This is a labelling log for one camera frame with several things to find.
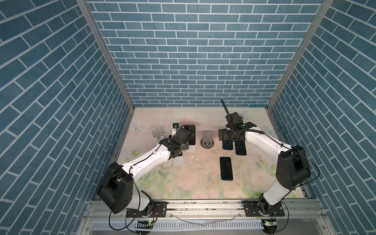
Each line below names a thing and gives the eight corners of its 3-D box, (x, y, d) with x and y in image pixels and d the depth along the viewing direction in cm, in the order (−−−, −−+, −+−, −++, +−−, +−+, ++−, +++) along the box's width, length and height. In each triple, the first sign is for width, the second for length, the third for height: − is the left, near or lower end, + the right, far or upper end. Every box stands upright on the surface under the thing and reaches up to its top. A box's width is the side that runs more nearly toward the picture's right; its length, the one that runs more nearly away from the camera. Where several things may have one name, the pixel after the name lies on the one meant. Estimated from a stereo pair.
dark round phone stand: (200, 149, 98) (201, 144, 93) (200, 136, 105) (200, 131, 100) (213, 149, 98) (214, 144, 93) (212, 136, 105) (213, 131, 100)
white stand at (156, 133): (157, 144, 101) (153, 134, 91) (154, 140, 103) (150, 130, 93) (164, 140, 103) (161, 130, 94) (161, 136, 105) (157, 125, 96)
